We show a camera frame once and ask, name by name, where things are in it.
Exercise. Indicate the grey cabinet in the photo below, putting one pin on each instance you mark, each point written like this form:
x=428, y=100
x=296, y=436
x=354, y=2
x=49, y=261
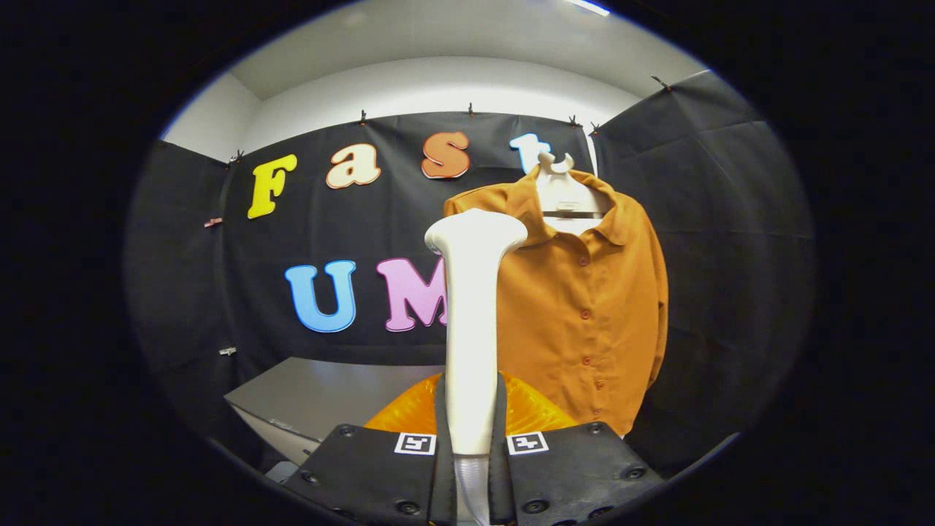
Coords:
x=321, y=394

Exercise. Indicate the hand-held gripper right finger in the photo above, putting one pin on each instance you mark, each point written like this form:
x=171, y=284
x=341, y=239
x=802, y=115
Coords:
x=577, y=475

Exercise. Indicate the white garment steamer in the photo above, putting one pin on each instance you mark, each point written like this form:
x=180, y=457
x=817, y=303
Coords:
x=471, y=329

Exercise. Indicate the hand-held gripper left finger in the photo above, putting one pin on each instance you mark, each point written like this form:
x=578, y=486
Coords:
x=365, y=475

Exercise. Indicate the white plastic hanger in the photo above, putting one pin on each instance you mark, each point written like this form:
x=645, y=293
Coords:
x=559, y=193

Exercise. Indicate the orange button shirt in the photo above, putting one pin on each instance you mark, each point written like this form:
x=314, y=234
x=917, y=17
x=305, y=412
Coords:
x=584, y=351

